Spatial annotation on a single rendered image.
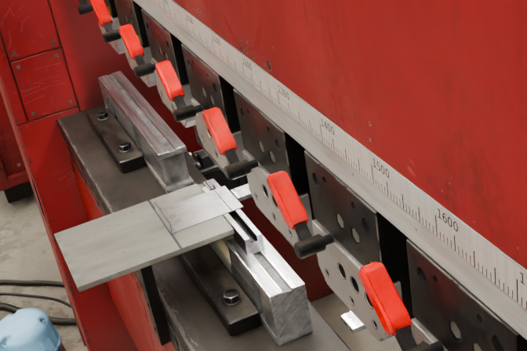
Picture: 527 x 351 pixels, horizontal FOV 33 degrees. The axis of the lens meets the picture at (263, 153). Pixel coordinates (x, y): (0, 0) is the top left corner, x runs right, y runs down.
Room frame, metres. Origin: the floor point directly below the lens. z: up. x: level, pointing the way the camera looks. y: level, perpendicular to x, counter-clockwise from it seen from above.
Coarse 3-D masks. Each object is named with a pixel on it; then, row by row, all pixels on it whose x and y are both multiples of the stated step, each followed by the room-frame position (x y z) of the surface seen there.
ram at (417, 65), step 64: (192, 0) 1.10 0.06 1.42; (256, 0) 0.87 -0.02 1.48; (320, 0) 0.73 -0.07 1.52; (384, 0) 0.62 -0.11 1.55; (448, 0) 0.54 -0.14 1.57; (512, 0) 0.48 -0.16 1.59; (256, 64) 0.91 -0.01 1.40; (320, 64) 0.75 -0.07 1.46; (384, 64) 0.63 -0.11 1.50; (448, 64) 0.55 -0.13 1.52; (512, 64) 0.48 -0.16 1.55; (384, 128) 0.64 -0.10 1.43; (448, 128) 0.55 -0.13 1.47; (512, 128) 0.48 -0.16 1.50; (448, 192) 0.56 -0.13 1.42; (512, 192) 0.48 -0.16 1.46; (448, 256) 0.56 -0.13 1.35; (512, 256) 0.48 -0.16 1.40; (512, 320) 0.49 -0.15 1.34
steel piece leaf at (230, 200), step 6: (222, 186) 1.34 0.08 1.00; (216, 192) 1.33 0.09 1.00; (222, 192) 1.32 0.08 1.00; (228, 192) 1.32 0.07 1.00; (222, 198) 1.30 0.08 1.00; (228, 198) 1.30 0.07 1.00; (234, 198) 1.30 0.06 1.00; (228, 204) 1.28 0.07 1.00; (234, 204) 1.28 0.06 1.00; (240, 204) 1.27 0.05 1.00; (234, 210) 1.26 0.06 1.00
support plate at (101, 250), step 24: (192, 192) 1.35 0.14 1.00; (120, 216) 1.31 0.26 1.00; (144, 216) 1.29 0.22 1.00; (72, 240) 1.26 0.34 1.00; (96, 240) 1.25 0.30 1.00; (120, 240) 1.23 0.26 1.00; (144, 240) 1.22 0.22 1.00; (168, 240) 1.21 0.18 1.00; (192, 240) 1.19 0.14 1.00; (216, 240) 1.20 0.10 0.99; (72, 264) 1.19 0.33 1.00; (96, 264) 1.17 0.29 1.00; (120, 264) 1.16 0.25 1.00; (144, 264) 1.16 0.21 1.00
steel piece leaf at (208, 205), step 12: (156, 204) 1.29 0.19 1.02; (180, 204) 1.31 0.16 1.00; (192, 204) 1.30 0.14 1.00; (204, 204) 1.29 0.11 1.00; (216, 204) 1.29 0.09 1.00; (168, 216) 1.28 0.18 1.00; (180, 216) 1.27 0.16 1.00; (192, 216) 1.26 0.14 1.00; (204, 216) 1.26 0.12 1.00; (216, 216) 1.25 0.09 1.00; (168, 228) 1.24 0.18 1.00; (180, 228) 1.23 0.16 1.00
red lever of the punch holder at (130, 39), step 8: (128, 24) 1.38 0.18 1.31; (120, 32) 1.37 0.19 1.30; (128, 32) 1.37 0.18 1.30; (128, 40) 1.36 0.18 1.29; (136, 40) 1.36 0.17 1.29; (128, 48) 1.35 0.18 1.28; (136, 48) 1.34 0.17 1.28; (136, 56) 1.34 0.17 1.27; (144, 64) 1.32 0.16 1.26; (152, 64) 1.32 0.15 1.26; (136, 72) 1.31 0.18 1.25; (144, 72) 1.31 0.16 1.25; (152, 72) 1.32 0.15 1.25
